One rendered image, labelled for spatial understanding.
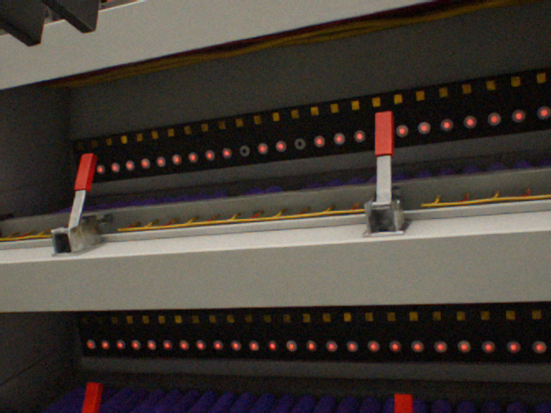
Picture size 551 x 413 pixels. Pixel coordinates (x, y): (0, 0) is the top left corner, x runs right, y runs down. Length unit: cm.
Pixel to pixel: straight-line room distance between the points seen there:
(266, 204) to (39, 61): 23
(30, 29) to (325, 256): 23
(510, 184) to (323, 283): 15
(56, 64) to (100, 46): 5
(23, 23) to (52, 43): 23
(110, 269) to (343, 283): 19
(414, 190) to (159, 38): 23
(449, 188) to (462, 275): 9
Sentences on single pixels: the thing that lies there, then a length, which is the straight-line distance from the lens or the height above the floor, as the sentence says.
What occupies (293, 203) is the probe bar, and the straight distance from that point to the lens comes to 49.
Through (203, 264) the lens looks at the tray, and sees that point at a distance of 45.
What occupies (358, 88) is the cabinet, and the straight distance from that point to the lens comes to 63.
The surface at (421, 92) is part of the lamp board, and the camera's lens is 57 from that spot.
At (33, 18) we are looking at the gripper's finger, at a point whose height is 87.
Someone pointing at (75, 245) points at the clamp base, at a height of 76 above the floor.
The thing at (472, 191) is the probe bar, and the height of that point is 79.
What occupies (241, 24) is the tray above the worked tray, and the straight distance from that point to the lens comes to 47.
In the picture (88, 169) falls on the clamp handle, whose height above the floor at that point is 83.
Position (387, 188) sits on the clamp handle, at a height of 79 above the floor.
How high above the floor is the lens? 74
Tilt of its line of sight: 5 degrees up
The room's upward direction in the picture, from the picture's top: 3 degrees counter-clockwise
